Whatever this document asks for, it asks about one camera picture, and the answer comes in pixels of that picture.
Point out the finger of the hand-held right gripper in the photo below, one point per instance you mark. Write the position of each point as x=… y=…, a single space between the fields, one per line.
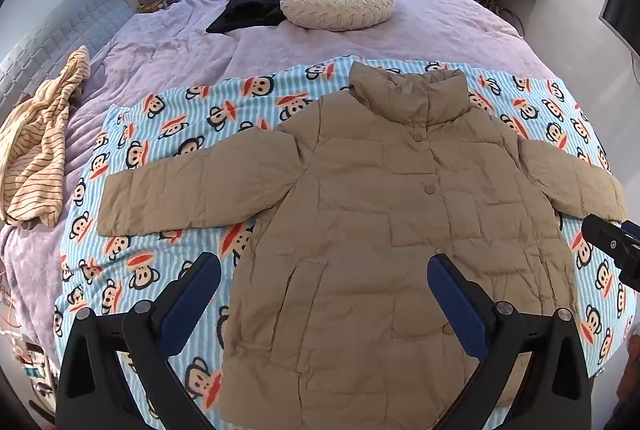
x=605 y=237
x=632 y=230

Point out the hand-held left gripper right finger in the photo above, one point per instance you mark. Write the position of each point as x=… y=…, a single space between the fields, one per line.
x=457 y=297

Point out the purple bed cover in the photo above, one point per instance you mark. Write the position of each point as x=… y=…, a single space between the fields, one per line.
x=165 y=45

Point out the tan puffer jacket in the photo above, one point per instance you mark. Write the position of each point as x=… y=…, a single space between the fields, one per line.
x=380 y=220

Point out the round cream pillow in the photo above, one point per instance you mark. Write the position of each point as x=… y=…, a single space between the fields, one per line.
x=335 y=5

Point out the grey padded headboard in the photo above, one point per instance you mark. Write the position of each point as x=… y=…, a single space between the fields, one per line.
x=60 y=25

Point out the yellow bedside items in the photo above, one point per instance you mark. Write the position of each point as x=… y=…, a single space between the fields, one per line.
x=150 y=5

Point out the black wall screen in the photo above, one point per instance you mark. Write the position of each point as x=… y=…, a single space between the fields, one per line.
x=622 y=12

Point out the monkey print striped blanket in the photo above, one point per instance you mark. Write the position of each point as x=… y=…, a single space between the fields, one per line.
x=165 y=130

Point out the yellow striped garment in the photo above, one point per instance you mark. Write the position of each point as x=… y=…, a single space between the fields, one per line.
x=35 y=145

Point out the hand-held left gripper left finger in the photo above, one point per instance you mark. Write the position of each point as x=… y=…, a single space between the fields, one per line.
x=192 y=297

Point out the black folded cloth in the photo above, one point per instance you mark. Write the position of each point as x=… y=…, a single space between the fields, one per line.
x=250 y=5

